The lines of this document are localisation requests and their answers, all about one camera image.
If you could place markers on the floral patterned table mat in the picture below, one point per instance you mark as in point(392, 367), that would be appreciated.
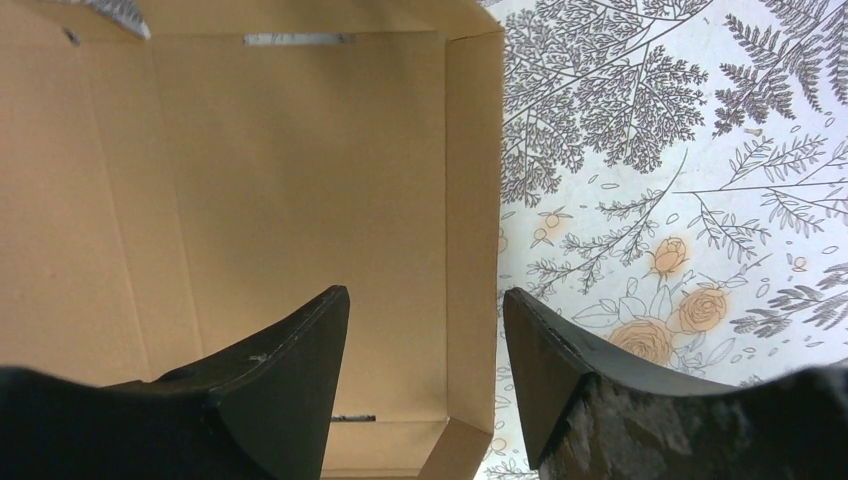
point(623, 123)

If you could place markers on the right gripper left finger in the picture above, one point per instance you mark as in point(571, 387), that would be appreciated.
point(258, 409)

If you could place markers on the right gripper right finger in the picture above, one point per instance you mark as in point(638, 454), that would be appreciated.
point(553, 360)

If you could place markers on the brown cardboard paper box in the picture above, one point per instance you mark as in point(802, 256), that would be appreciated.
point(179, 175)

